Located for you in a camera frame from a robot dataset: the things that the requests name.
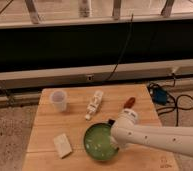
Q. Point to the green ceramic bowl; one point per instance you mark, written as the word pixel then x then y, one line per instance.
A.
pixel 97 143

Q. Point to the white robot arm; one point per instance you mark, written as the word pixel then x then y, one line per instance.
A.
pixel 126 130

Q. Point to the white plastic bottle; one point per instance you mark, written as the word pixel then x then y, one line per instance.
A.
pixel 94 104

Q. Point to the red-brown oblong object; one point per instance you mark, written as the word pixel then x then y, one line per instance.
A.
pixel 129 103

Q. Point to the black rectangular box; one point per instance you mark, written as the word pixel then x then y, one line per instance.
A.
pixel 111 122

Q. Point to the clear plastic cup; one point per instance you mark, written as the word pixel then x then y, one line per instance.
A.
pixel 58 99

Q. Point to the blue power adapter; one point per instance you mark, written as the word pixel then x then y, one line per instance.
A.
pixel 159 96

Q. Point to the white sponge block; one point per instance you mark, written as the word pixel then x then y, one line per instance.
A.
pixel 62 145

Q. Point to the metal window frame rail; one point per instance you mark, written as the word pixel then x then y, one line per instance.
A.
pixel 93 74

